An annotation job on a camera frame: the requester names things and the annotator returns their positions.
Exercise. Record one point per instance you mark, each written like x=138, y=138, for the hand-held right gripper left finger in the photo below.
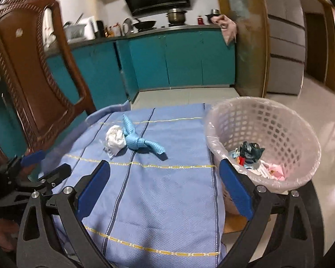
x=93, y=185

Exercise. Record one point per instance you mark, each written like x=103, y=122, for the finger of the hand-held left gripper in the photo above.
x=33, y=157
x=58, y=173

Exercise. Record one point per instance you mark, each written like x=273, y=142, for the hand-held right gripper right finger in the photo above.
x=237, y=191

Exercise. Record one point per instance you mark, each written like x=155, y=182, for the red wrapper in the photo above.
x=241, y=161

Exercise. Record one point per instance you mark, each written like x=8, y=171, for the black plastic bag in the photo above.
x=249, y=152

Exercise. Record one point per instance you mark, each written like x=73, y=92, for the pink plastic package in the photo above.
x=276, y=173

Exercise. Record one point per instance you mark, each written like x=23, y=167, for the white plastic basket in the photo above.
x=268, y=122

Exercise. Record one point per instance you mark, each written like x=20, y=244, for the person's left hand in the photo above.
x=4, y=236

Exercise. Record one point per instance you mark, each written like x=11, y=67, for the crumpled white tissue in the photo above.
x=115, y=139

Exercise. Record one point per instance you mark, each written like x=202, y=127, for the knotted blue cloth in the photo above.
x=136, y=142

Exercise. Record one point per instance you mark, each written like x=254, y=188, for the blue striped cloth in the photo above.
x=162, y=201

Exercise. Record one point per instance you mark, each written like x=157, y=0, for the carved wooden chair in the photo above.
x=30, y=75

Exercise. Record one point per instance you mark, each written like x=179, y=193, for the white dish rack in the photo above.
x=75, y=32

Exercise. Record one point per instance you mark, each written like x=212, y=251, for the teal kitchen cabinets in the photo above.
x=181, y=61

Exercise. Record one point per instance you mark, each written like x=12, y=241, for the white kettle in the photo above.
x=92, y=28

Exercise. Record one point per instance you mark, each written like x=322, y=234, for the black kitchen appliance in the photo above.
x=100, y=29

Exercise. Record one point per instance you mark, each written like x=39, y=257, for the brown sauce bottles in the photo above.
x=113, y=30

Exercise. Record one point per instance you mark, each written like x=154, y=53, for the round pot lid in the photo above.
x=127, y=26

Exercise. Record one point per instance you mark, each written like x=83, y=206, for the pink hanging cloth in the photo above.
x=229, y=29

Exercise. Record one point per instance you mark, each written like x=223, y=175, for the silver refrigerator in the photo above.
x=284, y=33

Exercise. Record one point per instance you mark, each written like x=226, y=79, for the black wok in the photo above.
x=145, y=24

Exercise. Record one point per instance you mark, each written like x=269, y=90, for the red bottle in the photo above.
x=200, y=21

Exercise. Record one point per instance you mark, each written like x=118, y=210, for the dark small pot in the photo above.
x=214, y=15

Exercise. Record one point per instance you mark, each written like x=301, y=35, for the steel cooking pot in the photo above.
x=176, y=16

